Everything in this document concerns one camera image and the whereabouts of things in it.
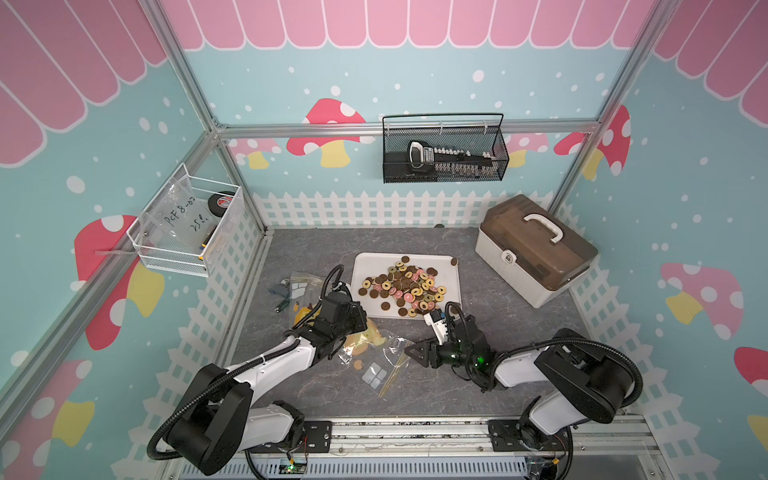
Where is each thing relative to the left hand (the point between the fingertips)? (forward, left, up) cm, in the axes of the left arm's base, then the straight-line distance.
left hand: (367, 317), depth 88 cm
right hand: (-9, -13, -1) cm, 16 cm away
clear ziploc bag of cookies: (-10, -3, -5) cm, 12 cm away
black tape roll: (+20, +40, +26) cm, 52 cm away
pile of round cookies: (+12, -14, -2) cm, 19 cm away
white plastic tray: (+26, 0, -8) cm, 27 cm away
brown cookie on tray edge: (+26, -30, -5) cm, 40 cm away
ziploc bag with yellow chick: (+8, +20, 0) cm, 22 cm away
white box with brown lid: (+19, -52, +10) cm, 56 cm away
